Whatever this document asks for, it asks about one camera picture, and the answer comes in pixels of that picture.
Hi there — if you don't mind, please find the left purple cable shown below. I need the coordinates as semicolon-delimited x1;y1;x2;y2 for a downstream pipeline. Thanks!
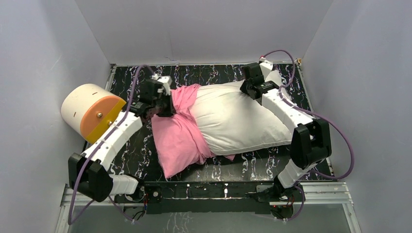
68;65;157;226

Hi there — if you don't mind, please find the pink pillowcase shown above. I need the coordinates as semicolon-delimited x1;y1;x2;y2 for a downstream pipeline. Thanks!
151;82;241;179

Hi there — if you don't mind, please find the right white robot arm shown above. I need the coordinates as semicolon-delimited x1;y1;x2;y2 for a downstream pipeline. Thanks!
240;62;331;202

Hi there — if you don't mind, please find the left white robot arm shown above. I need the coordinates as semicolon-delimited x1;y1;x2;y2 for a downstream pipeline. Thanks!
61;74;175;202

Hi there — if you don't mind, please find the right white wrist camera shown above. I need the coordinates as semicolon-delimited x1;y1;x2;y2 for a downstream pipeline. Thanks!
259;56;274;80

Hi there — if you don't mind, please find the white orange yellow cylinder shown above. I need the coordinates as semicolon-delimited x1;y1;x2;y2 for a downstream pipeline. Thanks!
61;83;126;144

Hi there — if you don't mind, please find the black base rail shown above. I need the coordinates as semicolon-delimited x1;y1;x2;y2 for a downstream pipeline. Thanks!
144;182;279;214

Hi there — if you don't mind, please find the white pillow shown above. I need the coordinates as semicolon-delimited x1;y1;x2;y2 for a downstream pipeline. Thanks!
190;81;292;156

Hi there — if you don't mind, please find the purple cable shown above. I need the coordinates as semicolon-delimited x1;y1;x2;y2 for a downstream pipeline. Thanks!
68;65;157;226
262;50;355;181

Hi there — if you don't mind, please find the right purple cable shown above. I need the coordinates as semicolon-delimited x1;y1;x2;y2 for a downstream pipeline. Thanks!
262;50;355;181

